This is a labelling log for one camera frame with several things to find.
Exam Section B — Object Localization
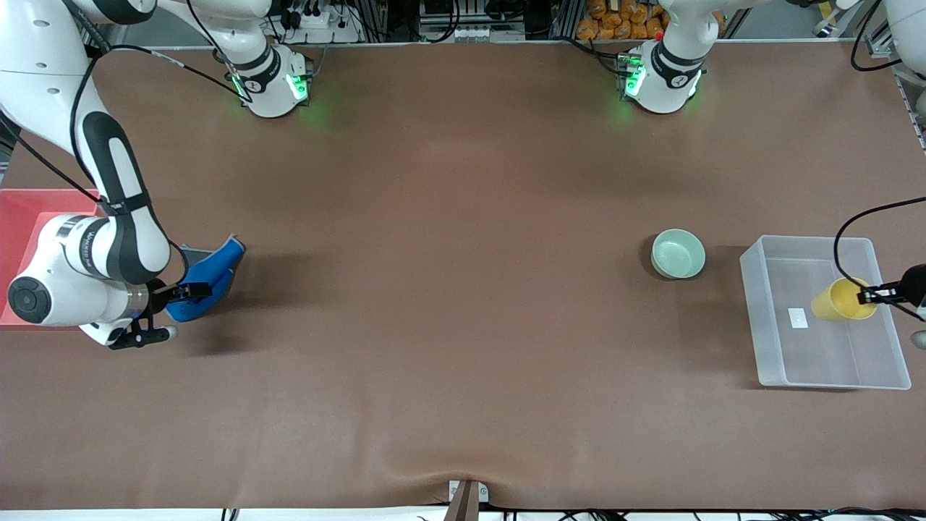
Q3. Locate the blue cloth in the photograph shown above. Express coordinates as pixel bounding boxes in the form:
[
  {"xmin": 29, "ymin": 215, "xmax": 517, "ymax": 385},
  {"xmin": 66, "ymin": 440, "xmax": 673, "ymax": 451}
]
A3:
[{"xmin": 165, "ymin": 234, "xmax": 247, "ymax": 323}]

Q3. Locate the yellow cup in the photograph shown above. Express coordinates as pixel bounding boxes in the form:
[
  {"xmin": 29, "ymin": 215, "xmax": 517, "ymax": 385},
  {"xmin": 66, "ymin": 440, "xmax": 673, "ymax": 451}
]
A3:
[{"xmin": 810, "ymin": 278, "xmax": 878, "ymax": 322}]

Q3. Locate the pale green bowl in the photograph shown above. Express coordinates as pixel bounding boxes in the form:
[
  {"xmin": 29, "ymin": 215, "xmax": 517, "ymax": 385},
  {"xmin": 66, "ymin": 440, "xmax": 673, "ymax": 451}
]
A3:
[{"xmin": 650, "ymin": 229, "xmax": 707, "ymax": 280}]

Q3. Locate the brown table cover cloth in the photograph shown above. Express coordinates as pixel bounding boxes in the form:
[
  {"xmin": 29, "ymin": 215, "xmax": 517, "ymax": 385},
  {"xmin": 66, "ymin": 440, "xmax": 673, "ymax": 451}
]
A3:
[{"xmin": 0, "ymin": 40, "xmax": 926, "ymax": 512}]

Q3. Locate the clear plastic bin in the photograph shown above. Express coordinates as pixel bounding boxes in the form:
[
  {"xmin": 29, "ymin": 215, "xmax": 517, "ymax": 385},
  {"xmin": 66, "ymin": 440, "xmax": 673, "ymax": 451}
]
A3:
[{"xmin": 739, "ymin": 235, "xmax": 912, "ymax": 391}]

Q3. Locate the pink plastic bin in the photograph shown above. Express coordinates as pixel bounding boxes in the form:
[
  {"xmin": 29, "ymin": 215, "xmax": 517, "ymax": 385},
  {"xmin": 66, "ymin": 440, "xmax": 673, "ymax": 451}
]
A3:
[{"xmin": 0, "ymin": 189, "xmax": 109, "ymax": 331}]

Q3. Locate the white power strip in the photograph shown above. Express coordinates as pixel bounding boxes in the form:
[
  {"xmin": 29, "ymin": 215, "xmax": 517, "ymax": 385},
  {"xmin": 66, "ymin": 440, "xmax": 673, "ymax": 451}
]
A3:
[{"xmin": 279, "ymin": 6, "xmax": 362, "ymax": 44}]

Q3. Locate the orange snack bag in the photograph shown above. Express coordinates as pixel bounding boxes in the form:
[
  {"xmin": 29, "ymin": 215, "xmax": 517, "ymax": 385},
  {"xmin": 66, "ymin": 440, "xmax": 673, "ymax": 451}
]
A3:
[{"xmin": 577, "ymin": 0, "xmax": 668, "ymax": 41}]

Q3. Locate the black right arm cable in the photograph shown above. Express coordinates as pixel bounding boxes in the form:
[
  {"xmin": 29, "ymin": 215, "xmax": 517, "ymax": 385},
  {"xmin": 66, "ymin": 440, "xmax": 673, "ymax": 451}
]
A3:
[{"xmin": 14, "ymin": 0, "xmax": 254, "ymax": 290}]

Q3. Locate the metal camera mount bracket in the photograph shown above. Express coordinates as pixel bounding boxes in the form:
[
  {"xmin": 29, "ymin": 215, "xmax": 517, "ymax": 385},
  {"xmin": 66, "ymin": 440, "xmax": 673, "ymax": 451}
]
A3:
[{"xmin": 443, "ymin": 479, "xmax": 490, "ymax": 521}]

